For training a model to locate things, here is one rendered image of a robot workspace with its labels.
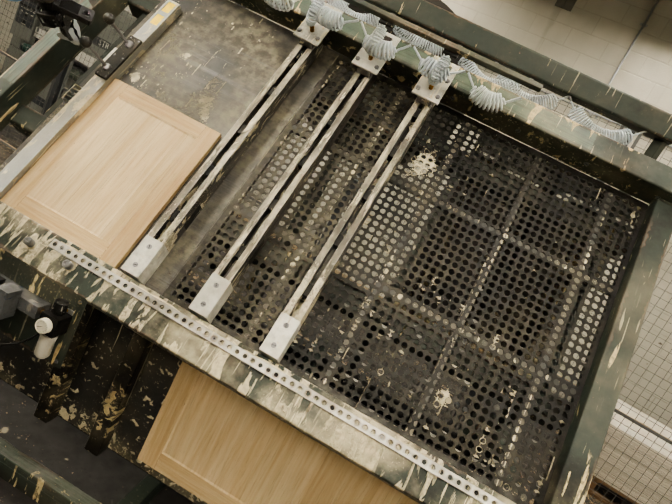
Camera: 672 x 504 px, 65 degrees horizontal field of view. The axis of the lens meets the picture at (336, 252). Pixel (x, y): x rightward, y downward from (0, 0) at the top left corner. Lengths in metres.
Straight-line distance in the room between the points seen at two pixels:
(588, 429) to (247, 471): 1.06
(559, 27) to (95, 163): 5.43
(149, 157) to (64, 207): 0.30
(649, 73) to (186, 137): 5.32
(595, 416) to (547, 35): 5.24
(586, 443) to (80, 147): 1.78
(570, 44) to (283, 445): 5.47
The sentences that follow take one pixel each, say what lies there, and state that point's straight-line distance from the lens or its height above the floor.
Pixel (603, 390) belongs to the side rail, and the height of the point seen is 1.24.
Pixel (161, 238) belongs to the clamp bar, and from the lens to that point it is 1.64.
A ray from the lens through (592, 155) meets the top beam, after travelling 1.97.
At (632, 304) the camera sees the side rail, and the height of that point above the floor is 1.48.
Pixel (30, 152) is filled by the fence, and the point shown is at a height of 1.05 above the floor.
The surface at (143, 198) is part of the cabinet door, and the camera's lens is 1.78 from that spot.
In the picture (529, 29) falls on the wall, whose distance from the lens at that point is 6.51.
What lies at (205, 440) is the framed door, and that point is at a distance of 1.91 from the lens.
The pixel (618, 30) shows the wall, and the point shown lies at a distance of 6.54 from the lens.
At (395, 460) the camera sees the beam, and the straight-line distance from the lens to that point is 1.50.
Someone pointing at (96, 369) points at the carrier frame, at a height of 0.45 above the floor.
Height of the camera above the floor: 1.55
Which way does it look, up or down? 12 degrees down
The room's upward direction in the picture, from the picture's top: 27 degrees clockwise
